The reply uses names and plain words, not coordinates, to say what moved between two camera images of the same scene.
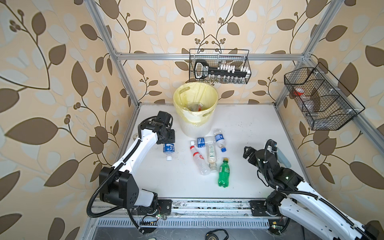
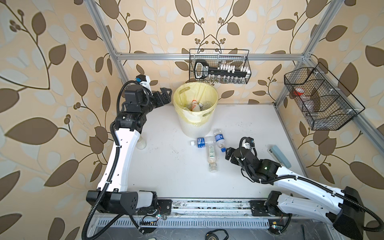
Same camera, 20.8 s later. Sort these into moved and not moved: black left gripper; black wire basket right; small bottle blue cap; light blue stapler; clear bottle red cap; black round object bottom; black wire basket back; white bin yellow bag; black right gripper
Moved: clear bottle red cap; black left gripper; black right gripper
Not moved: black round object bottom; white bin yellow bag; black wire basket right; light blue stapler; small bottle blue cap; black wire basket back
